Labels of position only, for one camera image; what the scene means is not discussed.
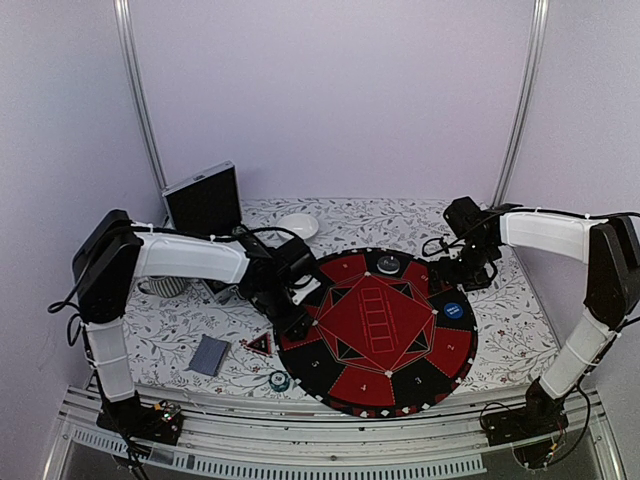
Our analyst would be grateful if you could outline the black dealer button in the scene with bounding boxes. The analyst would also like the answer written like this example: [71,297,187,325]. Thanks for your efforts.
[376,255,401,275]

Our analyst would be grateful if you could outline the striped grey cup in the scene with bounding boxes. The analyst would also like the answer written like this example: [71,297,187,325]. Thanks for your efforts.
[137,276,187,298]

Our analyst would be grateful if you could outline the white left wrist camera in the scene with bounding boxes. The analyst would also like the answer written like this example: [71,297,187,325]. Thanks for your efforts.
[291,278,322,305]

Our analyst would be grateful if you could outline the green fifty poker chip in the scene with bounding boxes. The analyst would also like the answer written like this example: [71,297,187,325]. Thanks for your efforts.
[268,371,290,393]

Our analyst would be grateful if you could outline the round red black poker mat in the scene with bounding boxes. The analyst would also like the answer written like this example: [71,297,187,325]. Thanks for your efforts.
[274,248,478,418]

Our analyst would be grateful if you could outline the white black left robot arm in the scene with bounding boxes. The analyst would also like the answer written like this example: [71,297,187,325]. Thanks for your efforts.
[47,210,321,434]

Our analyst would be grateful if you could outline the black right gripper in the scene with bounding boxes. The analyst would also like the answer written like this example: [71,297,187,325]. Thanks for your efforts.
[428,239,498,294]

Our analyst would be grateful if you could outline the aluminium poker chip case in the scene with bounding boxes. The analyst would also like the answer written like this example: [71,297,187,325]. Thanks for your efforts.
[162,161,242,235]

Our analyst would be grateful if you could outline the aluminium frame post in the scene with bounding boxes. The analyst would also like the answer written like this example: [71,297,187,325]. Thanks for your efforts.
[491,0,550,206]
[113,0,167,191]

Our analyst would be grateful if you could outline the blue small blind button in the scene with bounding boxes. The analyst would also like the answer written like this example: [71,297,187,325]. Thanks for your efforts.
[443,302,465,320]

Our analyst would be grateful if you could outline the right aluminium frame post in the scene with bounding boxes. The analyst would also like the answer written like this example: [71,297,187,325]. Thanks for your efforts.
[491,0,550,206]

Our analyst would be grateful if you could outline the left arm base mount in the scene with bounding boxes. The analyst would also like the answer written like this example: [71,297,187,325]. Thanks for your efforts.
[96,391,184,446]

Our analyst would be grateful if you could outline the black triangular all-in button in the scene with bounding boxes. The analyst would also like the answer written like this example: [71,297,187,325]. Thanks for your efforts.
[244,332,272,356]

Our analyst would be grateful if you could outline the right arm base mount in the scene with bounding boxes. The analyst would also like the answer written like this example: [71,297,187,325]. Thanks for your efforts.
[479,402,569,470]

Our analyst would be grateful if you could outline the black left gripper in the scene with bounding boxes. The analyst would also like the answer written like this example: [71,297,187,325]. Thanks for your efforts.
[253,283,316,343]

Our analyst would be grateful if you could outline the white ceramic bowl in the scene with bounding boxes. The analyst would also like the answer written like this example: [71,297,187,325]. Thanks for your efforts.
[276,213,319,240]

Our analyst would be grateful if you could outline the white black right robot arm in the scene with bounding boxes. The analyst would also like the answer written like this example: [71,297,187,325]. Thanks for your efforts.
[436,197,639,436]

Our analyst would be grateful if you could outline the left aluminium frame post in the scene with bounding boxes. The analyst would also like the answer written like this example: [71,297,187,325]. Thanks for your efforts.
[113,0,167,191]

